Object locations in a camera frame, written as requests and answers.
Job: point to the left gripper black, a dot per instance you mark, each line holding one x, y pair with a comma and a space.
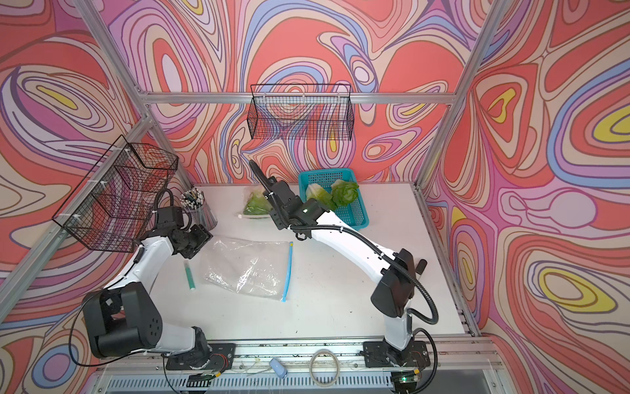
203, 235

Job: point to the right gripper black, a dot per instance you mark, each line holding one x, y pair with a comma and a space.
277, 218

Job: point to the small clear bag pink seal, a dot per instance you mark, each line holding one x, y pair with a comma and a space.
247, 191

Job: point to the chinese cabbage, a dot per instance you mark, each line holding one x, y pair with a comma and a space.
321, 196
344, 193

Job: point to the clear zip-top bag blue seal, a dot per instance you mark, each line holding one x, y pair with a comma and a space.
251, 268

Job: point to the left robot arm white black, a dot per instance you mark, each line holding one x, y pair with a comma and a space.
122, 319

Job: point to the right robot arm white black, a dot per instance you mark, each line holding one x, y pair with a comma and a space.
398, 295

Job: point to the green marker pen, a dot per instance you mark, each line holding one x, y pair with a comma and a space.
189, 275

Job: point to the clear cup of pens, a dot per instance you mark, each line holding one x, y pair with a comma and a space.
194, 202

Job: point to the teal plastic basket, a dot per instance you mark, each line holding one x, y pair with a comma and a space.
354, 214

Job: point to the grey black stapler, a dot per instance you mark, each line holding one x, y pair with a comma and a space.
421, 267

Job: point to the black wire basket back wall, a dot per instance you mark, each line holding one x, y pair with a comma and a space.
301, 111

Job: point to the black wire basket wall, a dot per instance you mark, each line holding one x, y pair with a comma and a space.
301, 111
113, 207

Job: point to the black wire basket left wall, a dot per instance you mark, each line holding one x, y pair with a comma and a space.
113, 207

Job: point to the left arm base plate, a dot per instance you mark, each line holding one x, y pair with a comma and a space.
218, 357

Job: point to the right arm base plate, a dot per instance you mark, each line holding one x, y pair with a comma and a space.
380, 354

